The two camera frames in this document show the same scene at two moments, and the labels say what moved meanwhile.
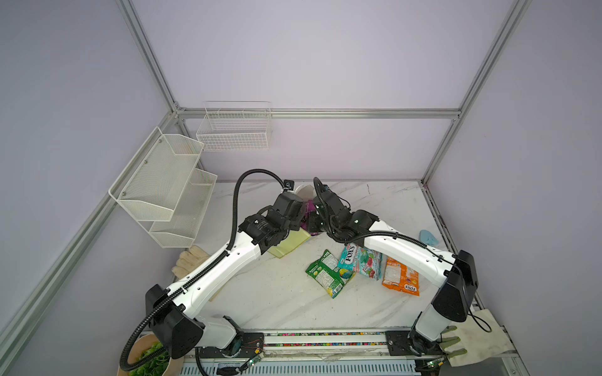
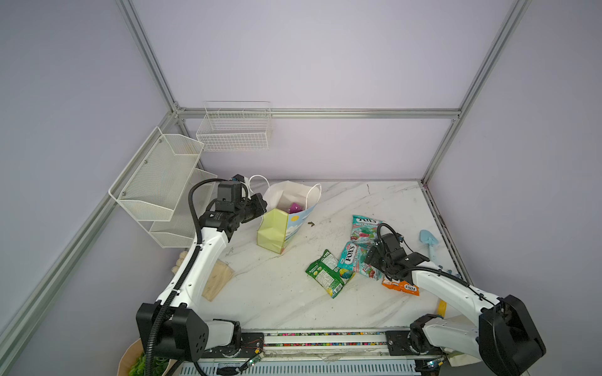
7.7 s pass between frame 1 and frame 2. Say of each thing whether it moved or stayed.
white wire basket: stayed
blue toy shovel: stayed
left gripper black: moved
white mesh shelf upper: stayed
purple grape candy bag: moved
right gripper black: moved
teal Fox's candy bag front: stayed
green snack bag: stayed
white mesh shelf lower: stayed
